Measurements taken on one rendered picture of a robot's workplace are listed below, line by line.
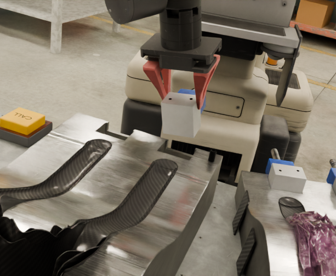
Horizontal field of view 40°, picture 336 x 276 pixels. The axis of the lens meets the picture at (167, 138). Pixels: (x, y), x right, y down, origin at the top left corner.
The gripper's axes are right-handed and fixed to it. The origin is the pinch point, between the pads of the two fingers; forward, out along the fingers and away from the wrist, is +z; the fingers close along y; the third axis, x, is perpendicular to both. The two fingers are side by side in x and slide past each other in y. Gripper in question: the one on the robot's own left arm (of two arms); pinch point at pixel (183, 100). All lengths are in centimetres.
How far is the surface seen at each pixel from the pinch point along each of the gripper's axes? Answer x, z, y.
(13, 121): -1.0, 8.6, -32.6
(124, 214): -19.8, 6.0, -1.1
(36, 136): 0.1, 11.8, -29.0
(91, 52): 255, 113, -172
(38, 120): 2.4, 9.7, -29.7
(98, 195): -18.3, 5.2, -5.4
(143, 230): -23.3, 4.2, 3.1
